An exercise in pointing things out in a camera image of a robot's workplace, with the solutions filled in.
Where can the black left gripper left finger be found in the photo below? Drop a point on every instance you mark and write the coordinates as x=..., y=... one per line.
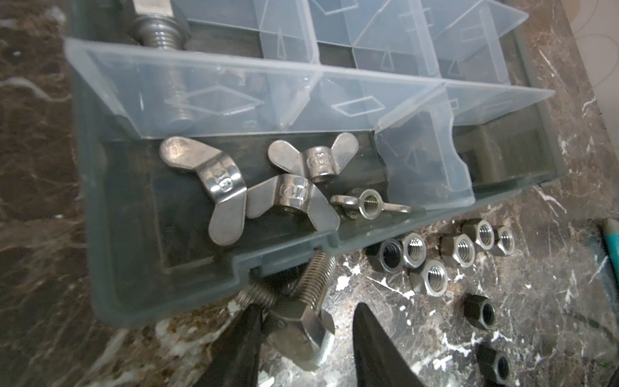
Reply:
x=237, y=361

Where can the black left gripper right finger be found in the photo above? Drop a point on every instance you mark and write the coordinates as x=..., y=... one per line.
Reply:
x=378, y=362

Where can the silver eye bolt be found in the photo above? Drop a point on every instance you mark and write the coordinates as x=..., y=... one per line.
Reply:
x=368, y=204

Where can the silver wing nut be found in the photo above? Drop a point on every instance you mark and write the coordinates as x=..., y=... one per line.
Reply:
x=222, y=180
x=293, y=193
x=318, y=164

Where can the clear plastic organizer box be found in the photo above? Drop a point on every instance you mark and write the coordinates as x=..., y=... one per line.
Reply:
x=441, y=96

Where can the silver hex bolt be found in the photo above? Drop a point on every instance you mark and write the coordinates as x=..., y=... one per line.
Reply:
x=255, y=293
x=157, y=24

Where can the silver hex nut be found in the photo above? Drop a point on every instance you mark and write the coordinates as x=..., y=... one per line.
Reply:
x=504, y=241
x=457, y=250
x=481, y=233
x=414, y=250
x=431, y=279

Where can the dark hex nut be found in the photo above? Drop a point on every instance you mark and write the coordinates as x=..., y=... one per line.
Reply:
x=386, y=256

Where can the black small nut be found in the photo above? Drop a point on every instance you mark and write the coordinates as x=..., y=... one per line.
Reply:
x=479, y=311

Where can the teal tool handle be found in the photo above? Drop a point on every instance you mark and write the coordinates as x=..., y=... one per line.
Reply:
x=610, y=229

